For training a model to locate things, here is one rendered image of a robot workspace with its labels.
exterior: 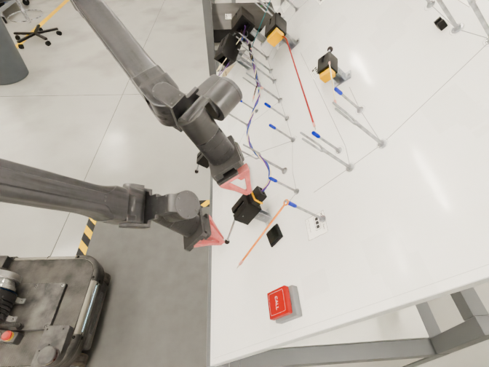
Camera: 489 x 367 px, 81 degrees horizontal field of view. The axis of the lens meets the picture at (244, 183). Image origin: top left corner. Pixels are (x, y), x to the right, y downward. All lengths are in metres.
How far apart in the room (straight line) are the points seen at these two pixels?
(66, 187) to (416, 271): 0.52
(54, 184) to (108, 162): 2.12
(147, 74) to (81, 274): 1.35
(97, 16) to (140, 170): 1.80
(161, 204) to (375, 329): 0.68
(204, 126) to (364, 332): 0.71
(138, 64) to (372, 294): 0.56
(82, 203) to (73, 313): 1.21
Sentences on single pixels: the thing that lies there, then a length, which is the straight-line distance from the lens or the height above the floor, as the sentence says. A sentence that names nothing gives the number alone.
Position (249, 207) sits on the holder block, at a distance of 0.65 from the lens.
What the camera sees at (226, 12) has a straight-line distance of 1.70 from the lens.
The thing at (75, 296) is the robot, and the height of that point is 0.24.
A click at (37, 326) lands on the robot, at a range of 1.73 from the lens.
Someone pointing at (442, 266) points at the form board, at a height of 1.31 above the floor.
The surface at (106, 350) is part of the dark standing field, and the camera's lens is 1.83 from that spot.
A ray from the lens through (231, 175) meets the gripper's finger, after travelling 0.55.
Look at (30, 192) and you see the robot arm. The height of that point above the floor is 1.37.
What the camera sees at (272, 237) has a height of 1.09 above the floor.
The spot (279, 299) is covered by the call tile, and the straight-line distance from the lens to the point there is 0.58.
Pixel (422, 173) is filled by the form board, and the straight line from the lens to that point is 0.53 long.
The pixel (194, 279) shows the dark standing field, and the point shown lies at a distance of 1.82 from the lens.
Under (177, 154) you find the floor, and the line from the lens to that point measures 2.48.
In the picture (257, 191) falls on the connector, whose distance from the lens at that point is 0.65.
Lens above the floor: 1.67
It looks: 49 degrees down
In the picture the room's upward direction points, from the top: straight up
